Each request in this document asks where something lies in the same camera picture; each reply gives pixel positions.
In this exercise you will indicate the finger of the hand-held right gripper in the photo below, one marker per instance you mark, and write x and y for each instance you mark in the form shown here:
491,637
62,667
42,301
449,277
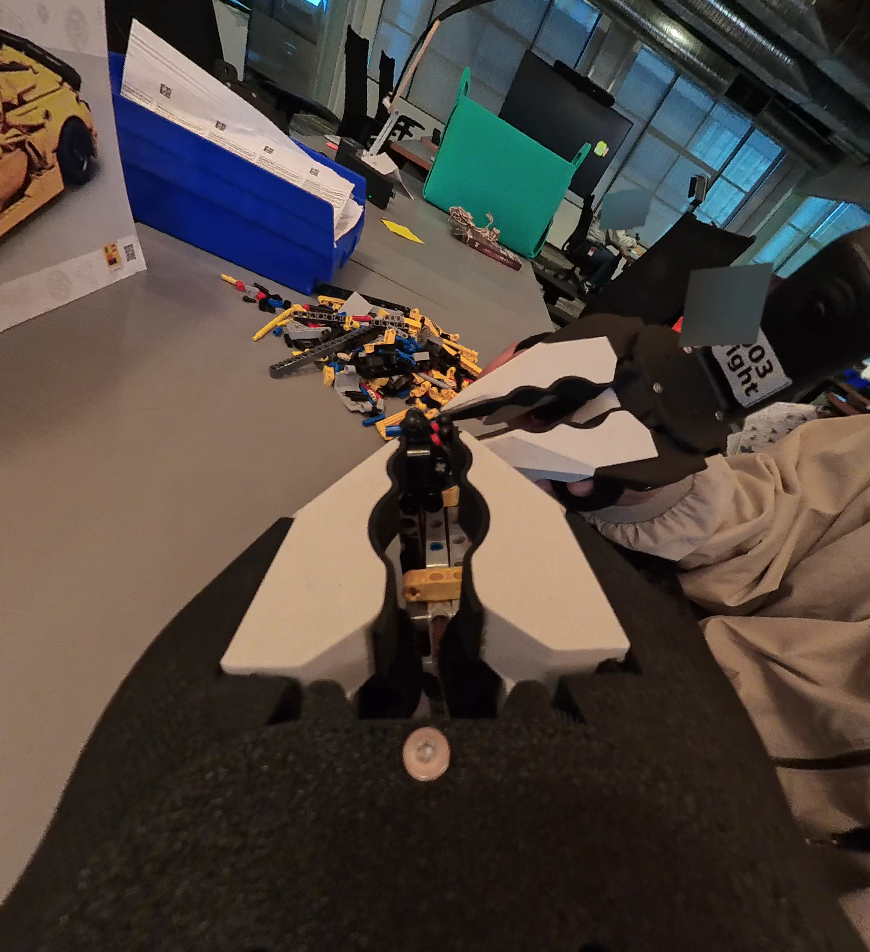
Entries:
598,442
554,361

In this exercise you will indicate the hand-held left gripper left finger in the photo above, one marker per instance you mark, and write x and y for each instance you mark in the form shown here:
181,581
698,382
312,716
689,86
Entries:
316,587

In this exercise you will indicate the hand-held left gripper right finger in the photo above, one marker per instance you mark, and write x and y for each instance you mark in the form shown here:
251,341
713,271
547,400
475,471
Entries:
546,587

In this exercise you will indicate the toy brick chassis assembly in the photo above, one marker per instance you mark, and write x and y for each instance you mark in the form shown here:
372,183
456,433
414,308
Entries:
427,461

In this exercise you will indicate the person's right forearm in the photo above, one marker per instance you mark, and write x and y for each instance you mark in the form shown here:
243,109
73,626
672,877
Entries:
777,506

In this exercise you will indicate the grey desk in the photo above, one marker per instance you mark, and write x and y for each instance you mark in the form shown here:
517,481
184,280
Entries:
107,483

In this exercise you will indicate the black folding screen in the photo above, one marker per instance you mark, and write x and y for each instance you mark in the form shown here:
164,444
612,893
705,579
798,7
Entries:
673,253

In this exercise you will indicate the small wooden model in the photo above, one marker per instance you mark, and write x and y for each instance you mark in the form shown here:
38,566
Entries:
483,238

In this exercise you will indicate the pile of mixed toy bricks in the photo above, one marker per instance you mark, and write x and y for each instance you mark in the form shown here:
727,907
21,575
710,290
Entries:
375,357

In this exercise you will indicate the green felt bag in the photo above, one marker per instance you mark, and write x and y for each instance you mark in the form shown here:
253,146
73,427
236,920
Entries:
494,171

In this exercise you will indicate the yellow diamond sticker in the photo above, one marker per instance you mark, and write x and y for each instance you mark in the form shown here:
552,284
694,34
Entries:
403,230

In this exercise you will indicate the black monitor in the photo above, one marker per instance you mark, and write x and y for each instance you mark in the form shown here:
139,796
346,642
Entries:
568,111

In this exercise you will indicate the black box device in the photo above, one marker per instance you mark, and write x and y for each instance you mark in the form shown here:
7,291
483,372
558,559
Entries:
364,175

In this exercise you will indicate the white articulated lamp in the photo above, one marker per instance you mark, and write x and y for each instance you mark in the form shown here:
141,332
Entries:
394,119

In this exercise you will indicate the blue plastic bin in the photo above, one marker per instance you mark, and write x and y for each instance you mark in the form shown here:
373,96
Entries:
219,201

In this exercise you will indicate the white paper sheets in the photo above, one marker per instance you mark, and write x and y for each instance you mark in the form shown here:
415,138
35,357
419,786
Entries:
204,104

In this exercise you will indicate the grey instruction booklet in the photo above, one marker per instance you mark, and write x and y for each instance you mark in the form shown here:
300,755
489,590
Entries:
40,223

